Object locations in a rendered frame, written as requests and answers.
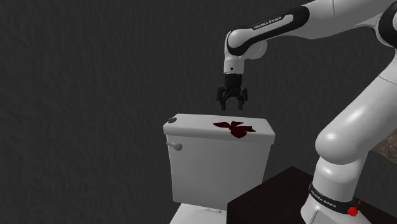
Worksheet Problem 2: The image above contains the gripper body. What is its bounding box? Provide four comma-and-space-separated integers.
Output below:
223, 73, 244, 94

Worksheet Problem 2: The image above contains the white toilet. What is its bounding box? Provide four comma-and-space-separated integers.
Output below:
162, 113, 276, 224

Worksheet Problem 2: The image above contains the dark red bow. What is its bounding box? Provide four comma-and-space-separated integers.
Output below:
212, 120, 257, 139

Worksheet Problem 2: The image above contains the brown mottled counter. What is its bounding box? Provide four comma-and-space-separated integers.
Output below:
371, 129, 397, 165

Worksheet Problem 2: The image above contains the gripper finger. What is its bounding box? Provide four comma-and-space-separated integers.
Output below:
234, 87, 249, 111
216, 86, 230, 112

